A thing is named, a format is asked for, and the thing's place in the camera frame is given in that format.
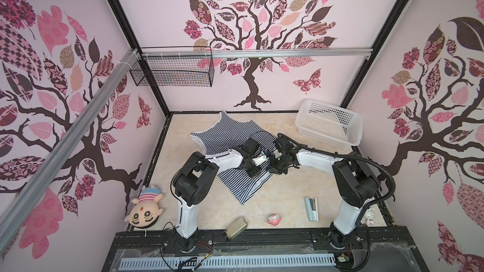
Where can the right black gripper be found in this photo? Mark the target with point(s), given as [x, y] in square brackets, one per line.
[278, 164]

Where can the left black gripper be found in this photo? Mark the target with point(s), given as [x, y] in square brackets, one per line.
[254, 173]

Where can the blue white striped tank top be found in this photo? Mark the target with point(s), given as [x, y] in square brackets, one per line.
[229, 135]

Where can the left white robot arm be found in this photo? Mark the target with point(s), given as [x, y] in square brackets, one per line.
[192, 182]

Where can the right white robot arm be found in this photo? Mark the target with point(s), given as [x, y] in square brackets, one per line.
[361, 182]

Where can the white plastic laundry basket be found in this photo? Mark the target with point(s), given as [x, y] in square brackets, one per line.
[329, 124]

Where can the grey white stapler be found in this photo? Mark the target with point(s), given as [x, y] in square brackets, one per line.
[312, 209]

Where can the pink denture toy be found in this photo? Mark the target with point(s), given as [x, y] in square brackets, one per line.
[274, 220]

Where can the tan rectangular box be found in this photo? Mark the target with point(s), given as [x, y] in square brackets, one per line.
[235, 228]

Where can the small white rabbit figurine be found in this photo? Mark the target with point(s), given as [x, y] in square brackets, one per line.
[369, 217]

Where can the plush doll head toy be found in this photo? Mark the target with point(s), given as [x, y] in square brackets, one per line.
[146, 210]

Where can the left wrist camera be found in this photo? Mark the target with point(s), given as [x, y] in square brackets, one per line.
[262, 158]

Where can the black wire mesh basket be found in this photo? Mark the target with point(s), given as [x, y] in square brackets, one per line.
[183, 66]

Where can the rear aluminium frame bar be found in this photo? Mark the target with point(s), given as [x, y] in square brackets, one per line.
[229, 54]

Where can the aluminium frame bar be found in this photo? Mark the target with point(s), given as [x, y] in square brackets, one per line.
[28, 198]
[229, 54]

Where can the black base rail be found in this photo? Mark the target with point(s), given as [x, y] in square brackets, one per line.
[317, 238]

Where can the white slotted cable duct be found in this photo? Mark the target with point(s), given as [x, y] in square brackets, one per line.
[201, 263]

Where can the left aluminium frame bar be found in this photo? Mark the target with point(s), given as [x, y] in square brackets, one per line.
[28, 198]

